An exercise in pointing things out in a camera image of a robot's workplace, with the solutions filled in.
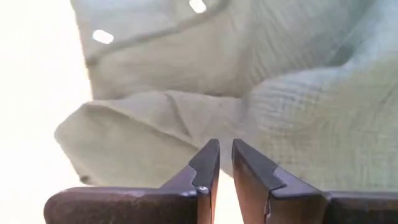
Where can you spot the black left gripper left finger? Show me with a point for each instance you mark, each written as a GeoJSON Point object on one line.
{"type": "Point", "coordinates": [124, 205]}

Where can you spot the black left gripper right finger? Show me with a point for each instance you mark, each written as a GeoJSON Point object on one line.
{"type": "Point", "coordinates": [295, 208]}

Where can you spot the dark green button shirt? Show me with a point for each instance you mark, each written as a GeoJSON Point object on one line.
{"type": "Point", "coordinates": [217, 62]}

